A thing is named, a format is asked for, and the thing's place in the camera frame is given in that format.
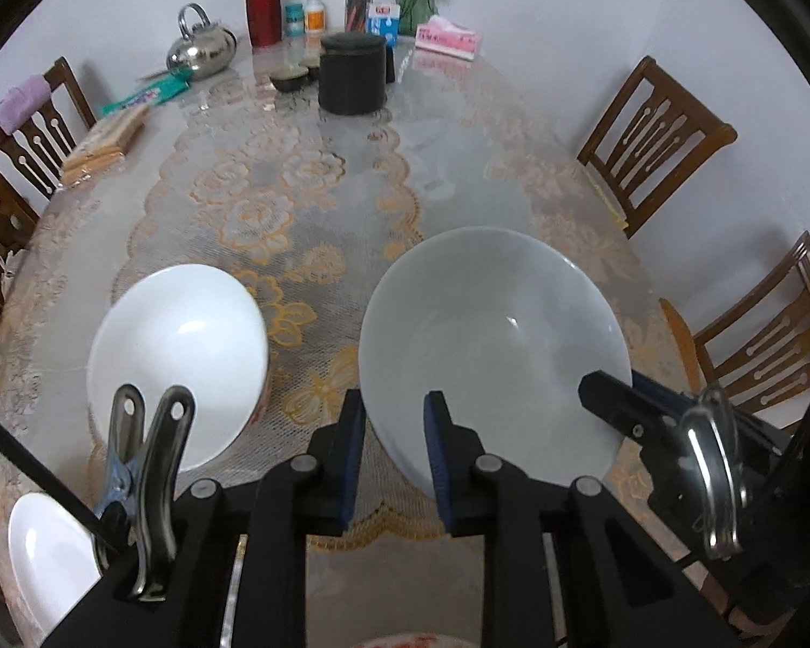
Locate large white bowl red flowers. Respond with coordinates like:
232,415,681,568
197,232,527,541
358,227,632,496

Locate white bowl dark rim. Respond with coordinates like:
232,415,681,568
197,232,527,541
86,264,269,471

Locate plain white plate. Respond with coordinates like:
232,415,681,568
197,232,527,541
8,491,100,635

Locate metal spring clip right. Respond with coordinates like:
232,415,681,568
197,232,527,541
680,410,748,560

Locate metal spring clip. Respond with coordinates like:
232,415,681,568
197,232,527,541
96,383,195,603
680,410,748,560

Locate near right wooden chair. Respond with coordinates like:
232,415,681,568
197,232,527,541
660,231,810,414

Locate metal spring clip left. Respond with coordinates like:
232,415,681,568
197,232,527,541
96,383,195,603

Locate far right wooden chair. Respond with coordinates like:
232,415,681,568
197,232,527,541
576,56,738,237

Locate packaged crackers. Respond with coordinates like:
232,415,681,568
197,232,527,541
59,104,149,187

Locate black cylindrical container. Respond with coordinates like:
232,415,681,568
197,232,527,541
319,31,387,116

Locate teal plastic bag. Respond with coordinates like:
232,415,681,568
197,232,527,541
100,75,190,117

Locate pink tissue pack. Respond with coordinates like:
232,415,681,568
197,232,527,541
415,15,481,62

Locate wooden chair with purple cloth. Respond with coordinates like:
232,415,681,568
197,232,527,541
0,57,96,249

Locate steel kettle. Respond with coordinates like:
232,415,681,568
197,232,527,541
166,3,238,82

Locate teal lid jar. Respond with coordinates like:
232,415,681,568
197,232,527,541
283,2,306,37

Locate orange pill bottle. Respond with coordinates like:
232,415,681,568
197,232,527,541
304,0,327,35

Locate purple cloth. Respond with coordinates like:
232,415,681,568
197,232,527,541
0,75,51,134

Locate blue white carton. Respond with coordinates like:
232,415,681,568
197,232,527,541
366,3,401,49

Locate pencil holder with pencils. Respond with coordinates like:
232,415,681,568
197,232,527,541
343,0,373,32

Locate red gold bottle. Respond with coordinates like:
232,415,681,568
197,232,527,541
245,0,282,49

